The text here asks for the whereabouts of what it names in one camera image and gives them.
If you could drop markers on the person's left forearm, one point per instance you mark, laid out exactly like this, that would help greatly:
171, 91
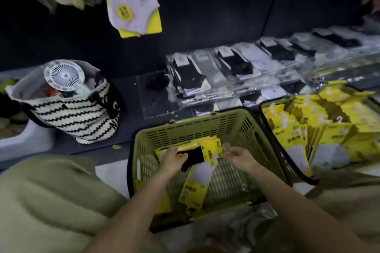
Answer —
127, 220

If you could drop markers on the black white zigzag tote bag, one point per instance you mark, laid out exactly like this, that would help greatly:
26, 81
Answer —
77, 119

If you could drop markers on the row of clear bagged socks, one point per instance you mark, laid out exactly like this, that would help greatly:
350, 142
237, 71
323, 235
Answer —
190, 75

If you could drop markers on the olive trousers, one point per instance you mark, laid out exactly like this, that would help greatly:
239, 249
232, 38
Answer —
44, 202

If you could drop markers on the pile of yellow sock packets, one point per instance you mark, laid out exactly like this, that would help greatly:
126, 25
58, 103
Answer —
193, 193

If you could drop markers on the stack of yellow packets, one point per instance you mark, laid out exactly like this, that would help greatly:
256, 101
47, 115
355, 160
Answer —
332, 137

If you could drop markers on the person's right hand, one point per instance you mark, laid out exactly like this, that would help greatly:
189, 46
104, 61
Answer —
242, 158

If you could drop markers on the white handheld fan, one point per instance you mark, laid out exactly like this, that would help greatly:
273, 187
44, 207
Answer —
63, 75

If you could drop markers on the white plastic bin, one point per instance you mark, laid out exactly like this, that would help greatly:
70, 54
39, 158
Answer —
26, 143

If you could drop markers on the person's right forearm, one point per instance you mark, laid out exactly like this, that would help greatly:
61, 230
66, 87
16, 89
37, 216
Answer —
302, 211

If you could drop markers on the person's left hand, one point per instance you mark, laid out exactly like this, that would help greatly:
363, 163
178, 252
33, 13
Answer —
172, 162

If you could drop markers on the green shopping basket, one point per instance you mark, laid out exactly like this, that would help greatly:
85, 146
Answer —
178, 126

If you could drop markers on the bunch yellow sock packets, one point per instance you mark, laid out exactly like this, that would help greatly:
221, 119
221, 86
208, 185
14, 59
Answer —
130, 0

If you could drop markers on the green basket black rim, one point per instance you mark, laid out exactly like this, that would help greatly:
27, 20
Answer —
276, 155

